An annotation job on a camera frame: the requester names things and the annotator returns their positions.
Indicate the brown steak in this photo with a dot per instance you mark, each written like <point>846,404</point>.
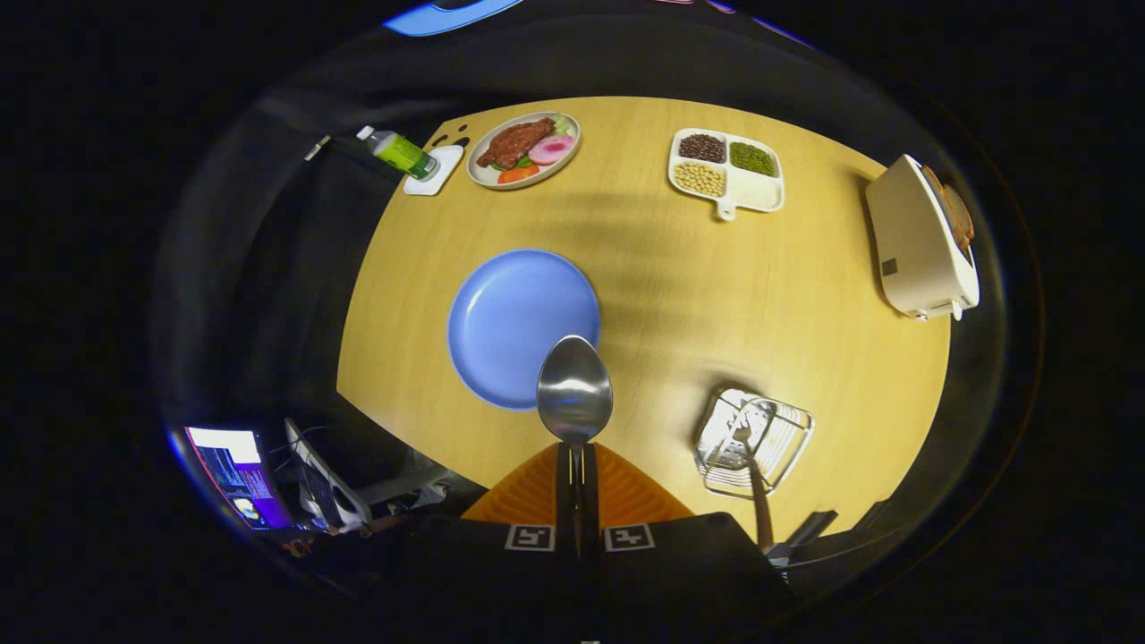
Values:
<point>514,143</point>

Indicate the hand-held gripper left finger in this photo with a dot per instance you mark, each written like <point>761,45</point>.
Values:
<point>501,581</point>

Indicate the pink ham slice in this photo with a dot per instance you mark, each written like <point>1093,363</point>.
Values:
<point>553,149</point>

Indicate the white divided bean tray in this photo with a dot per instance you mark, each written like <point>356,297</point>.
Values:
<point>756,190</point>

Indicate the silver spoon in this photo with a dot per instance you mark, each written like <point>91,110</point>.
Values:
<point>574,394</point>

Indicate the white square coaster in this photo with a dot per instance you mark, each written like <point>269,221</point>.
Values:
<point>443,179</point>

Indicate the green drink bottle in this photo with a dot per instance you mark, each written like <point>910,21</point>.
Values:
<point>402,154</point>

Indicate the white cloth clip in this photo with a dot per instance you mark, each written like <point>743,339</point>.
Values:
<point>317,148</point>

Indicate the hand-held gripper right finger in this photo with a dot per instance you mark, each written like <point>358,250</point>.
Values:
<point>680,581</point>

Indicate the toasted bread slice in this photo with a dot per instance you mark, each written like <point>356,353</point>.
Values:
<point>955,210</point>

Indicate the silver fork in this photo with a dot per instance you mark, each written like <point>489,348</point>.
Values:
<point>759,487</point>

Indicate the white toaster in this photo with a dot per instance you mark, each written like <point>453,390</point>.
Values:
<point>912,241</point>

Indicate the computer monitor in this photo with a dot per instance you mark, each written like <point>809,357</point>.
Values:
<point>237,474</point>

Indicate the beige plate of food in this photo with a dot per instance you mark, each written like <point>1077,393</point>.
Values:
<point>487,174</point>

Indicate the laptop computer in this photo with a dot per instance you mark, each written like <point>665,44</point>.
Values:
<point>326,483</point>

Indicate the blue plate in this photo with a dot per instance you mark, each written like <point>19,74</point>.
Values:
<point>510,322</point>

